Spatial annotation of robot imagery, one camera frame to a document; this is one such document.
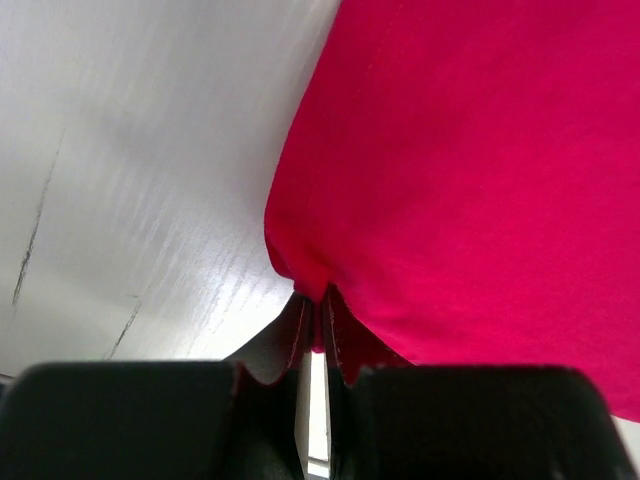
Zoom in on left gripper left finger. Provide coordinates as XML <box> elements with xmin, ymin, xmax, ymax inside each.
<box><xmin>1</xmin><ymin>294</ymin><xmax>312</xmax><ymax>479</ymax></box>

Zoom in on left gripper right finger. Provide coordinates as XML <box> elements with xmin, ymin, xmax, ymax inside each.
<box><xmin>321</xmin><ymin>287</ymin><xmax>631</xmax><ymax>479</ymax></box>

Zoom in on crimson red t-shirt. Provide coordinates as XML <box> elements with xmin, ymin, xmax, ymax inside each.
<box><xmin>265</xmin><ymin>1</ymin><xmax>639</xmax><ymax>421</ymax></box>

